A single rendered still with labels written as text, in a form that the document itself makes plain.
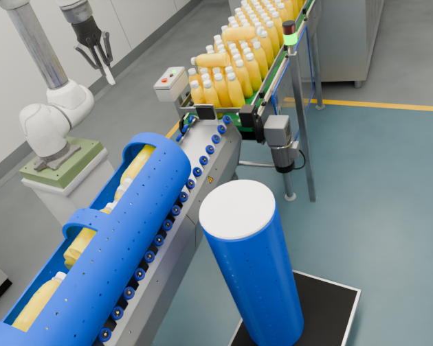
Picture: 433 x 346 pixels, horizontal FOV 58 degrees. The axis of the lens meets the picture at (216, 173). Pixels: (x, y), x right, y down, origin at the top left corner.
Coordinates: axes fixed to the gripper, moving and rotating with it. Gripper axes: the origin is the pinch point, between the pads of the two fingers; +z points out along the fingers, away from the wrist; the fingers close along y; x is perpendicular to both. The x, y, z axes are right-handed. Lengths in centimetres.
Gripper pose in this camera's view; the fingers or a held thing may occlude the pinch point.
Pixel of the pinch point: (108, 74)
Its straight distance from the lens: 148.5
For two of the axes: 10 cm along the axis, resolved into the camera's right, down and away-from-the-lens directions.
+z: 2.5, 7.3, 6.4
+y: 7.8, -5.4, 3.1
